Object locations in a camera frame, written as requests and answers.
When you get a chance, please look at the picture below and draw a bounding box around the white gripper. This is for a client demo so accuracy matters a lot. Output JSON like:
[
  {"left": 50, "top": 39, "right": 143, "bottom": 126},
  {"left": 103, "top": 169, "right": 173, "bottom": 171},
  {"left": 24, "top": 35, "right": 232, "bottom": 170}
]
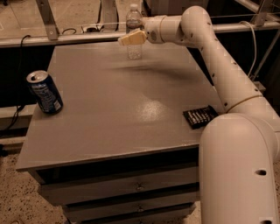
[{"left": 118, "top": 16, "right": 165, "bottom": 46}]

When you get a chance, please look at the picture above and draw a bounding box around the clear plastic water bottle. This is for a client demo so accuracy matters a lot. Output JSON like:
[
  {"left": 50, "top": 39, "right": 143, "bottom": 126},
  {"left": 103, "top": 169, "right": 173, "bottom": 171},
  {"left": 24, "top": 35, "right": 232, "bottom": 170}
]
[{"left": 126, "top": 3, "right": 143, "bottom": 60}]

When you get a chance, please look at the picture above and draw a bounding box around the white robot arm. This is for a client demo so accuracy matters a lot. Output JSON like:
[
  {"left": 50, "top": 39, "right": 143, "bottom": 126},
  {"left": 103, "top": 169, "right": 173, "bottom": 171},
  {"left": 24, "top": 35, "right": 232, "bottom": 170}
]
[{"left": 118, "top": 6, "right": 280, "bottom": 224}]

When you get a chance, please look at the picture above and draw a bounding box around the white power strip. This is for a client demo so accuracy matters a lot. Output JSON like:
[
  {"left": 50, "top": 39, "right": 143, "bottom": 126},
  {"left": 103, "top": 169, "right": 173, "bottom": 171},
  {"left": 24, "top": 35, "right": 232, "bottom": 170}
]
[{"left": 81, "top": 24, "right": 104, "bottom": 33}]

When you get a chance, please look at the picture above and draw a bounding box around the blue soda can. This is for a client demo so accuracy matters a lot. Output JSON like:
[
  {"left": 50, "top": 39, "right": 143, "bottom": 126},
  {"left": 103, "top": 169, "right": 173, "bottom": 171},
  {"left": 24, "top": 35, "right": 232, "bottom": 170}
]
[{"left": 26, "top": 70, "right": 63, "bottom": 114}]

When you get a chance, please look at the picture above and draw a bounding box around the grey drawer cabinet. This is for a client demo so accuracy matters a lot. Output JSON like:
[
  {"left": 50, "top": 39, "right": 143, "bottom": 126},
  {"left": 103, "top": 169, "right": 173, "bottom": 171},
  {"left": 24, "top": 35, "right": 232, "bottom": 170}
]
[{"left": 17, "top": 42, "right": 222, "bottom": 224}]

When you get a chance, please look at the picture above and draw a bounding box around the metal railing frame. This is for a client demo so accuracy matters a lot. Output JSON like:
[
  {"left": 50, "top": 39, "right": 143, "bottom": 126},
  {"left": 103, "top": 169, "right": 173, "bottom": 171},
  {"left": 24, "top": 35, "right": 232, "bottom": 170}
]
[{"left": 0, "top": 0, "right": 280, "bottom": 49}]

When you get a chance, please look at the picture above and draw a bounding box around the white cable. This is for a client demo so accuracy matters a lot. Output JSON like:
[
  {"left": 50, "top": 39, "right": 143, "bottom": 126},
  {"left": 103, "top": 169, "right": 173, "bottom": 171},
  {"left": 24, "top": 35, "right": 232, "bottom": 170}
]
[{"left": 239, "top": 20, "right": 258, "bottom": 78}]

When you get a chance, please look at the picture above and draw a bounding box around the black cable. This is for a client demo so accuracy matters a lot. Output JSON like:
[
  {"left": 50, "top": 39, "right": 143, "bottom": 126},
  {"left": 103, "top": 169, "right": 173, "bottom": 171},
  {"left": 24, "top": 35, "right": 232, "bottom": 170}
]
[{"left": 0, "top": 34, "right": 32, "bottom": 132}]

